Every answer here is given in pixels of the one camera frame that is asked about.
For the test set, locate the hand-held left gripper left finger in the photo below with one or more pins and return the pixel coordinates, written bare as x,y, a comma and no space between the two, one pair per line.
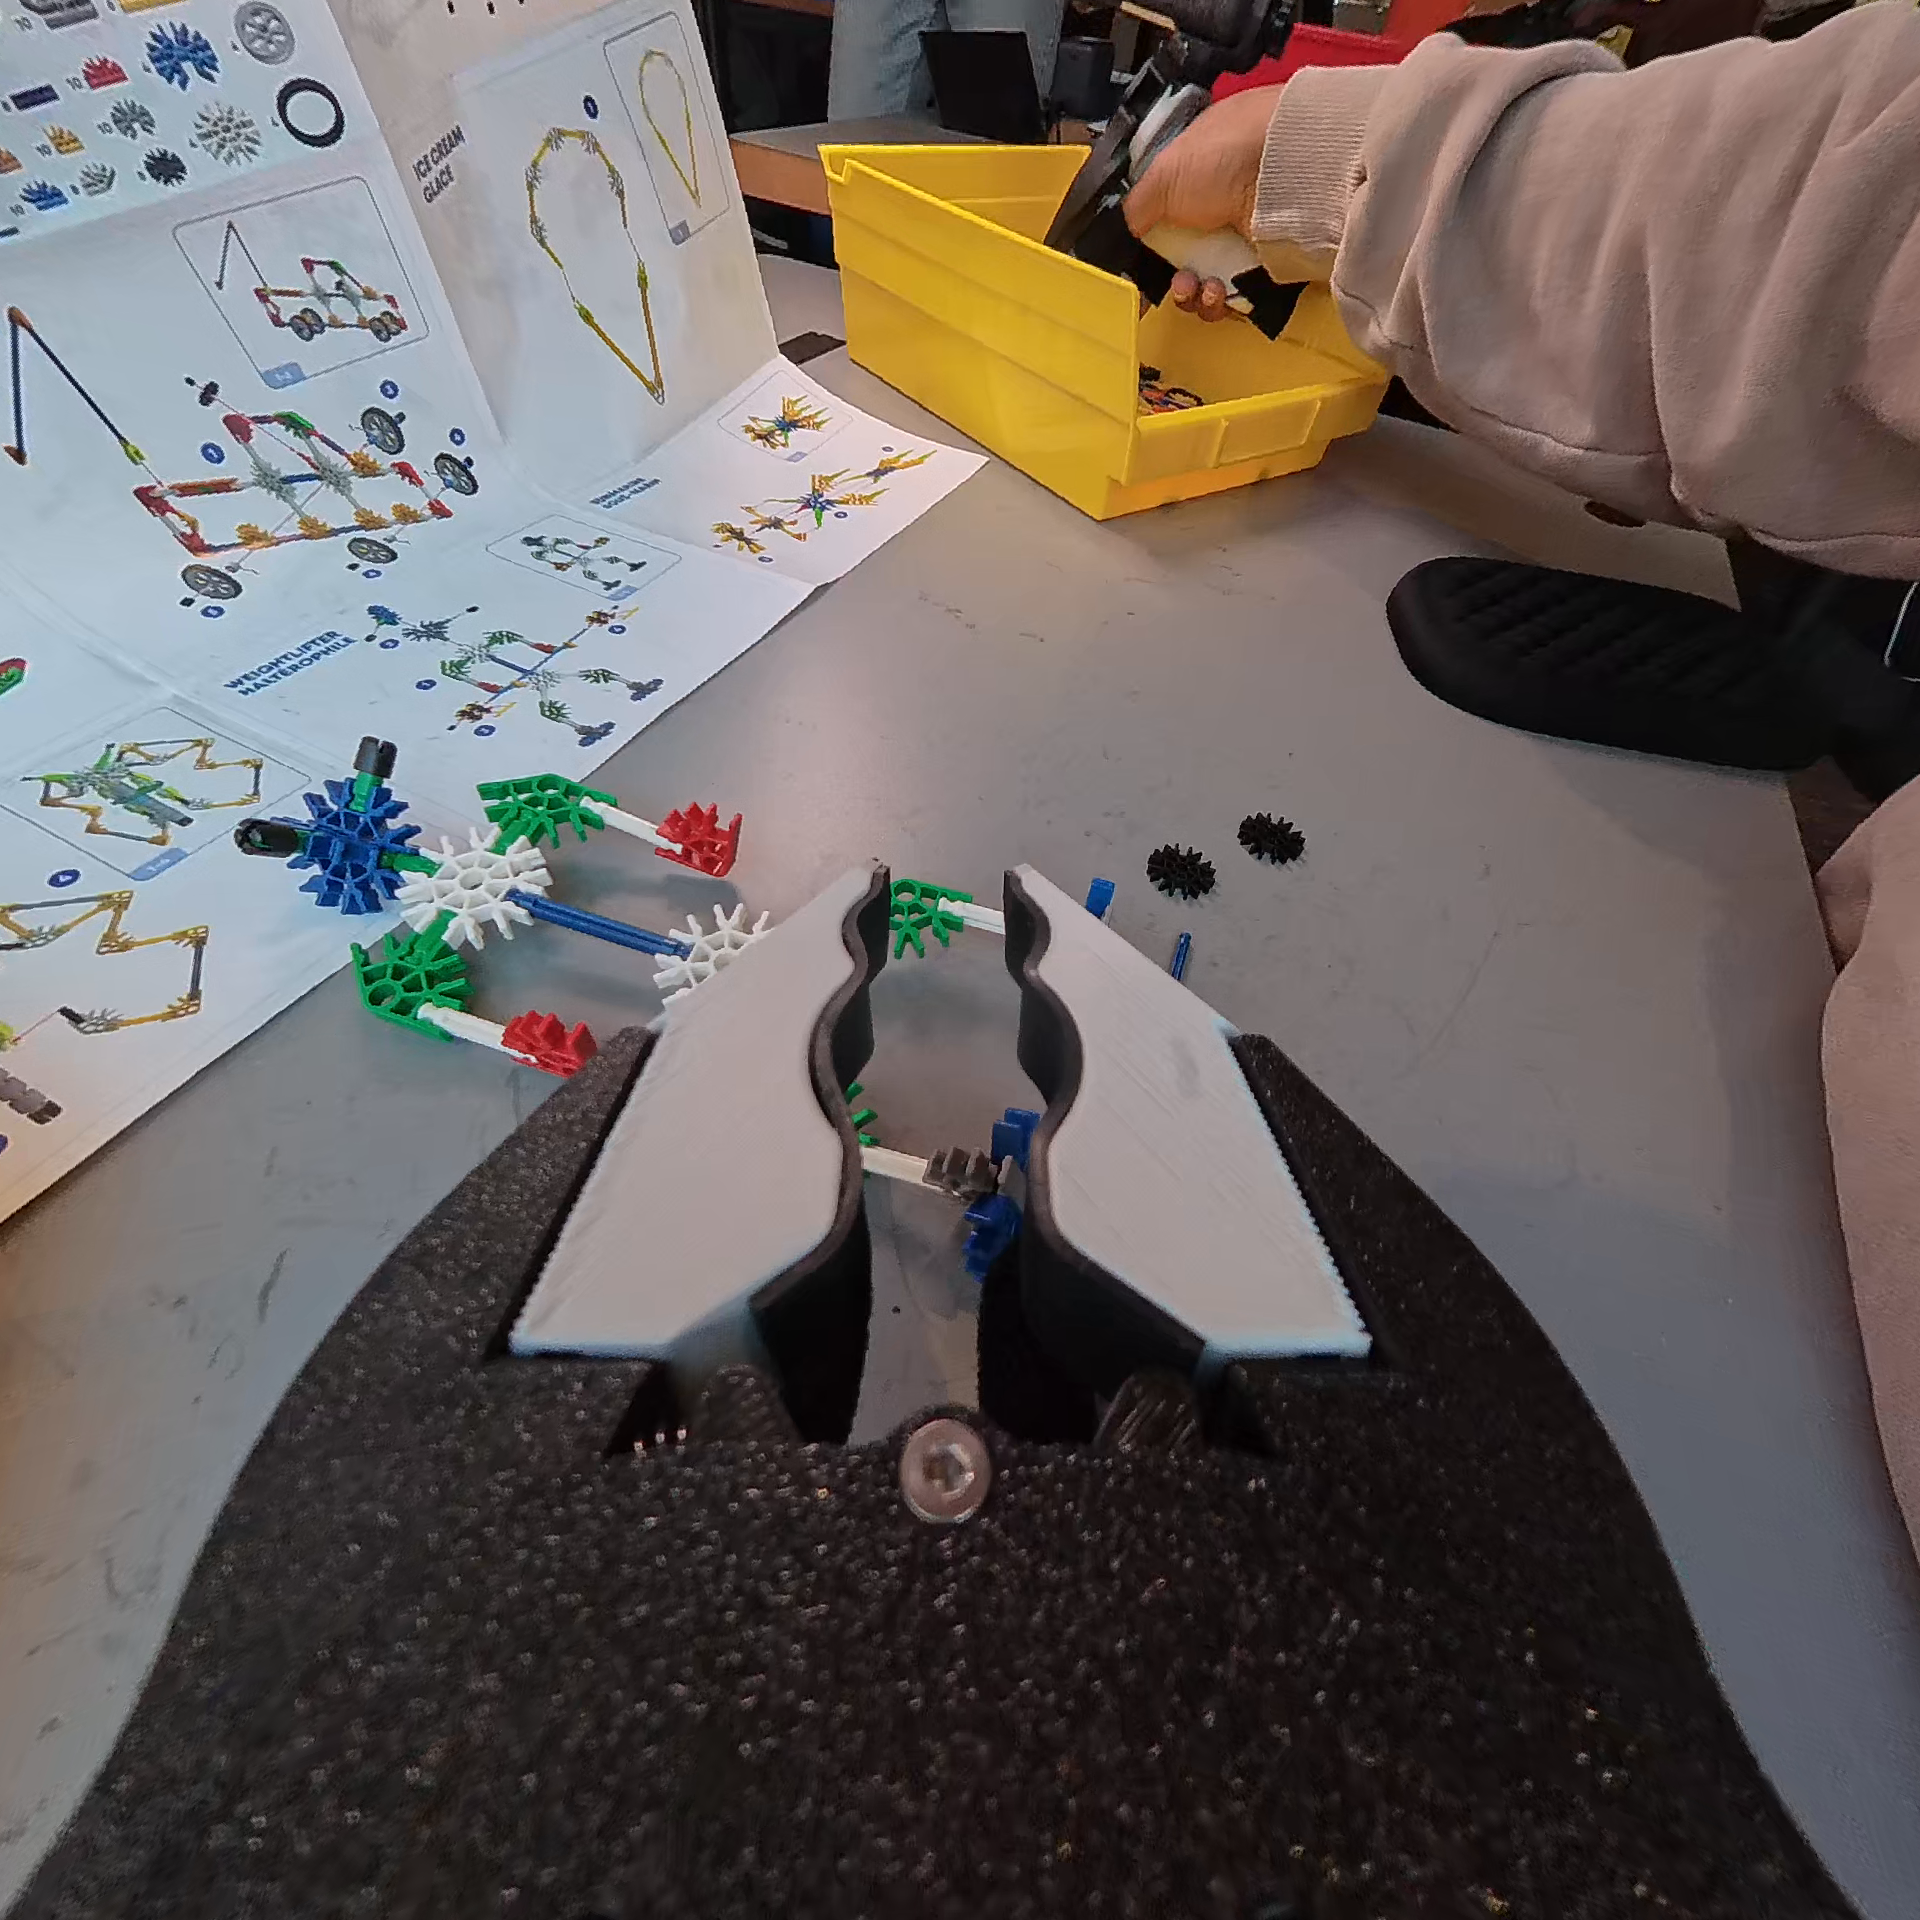
692,1171

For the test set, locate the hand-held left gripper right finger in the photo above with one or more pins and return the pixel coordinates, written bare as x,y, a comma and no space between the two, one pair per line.
1186,1171

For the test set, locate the yellow bin with dark parts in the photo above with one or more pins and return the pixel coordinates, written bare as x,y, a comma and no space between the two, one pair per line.
975,331

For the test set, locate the pile of small construction parts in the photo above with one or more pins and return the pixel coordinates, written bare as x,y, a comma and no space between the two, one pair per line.
1171,395

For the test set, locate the colourful construction toy figure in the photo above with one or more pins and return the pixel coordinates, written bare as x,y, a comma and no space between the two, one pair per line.
354,855

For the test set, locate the person's right forearm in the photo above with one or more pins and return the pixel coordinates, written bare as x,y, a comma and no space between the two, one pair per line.
1576,270

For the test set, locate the person's right hand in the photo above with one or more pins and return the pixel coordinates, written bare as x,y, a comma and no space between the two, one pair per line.
1207,172

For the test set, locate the wooden table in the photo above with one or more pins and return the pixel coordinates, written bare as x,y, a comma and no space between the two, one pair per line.
780,166

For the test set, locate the red storage bin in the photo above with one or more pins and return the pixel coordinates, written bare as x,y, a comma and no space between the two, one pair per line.
1349,43

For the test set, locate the folded paper instruction sheet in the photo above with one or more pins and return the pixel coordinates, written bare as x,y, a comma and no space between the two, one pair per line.
451,452

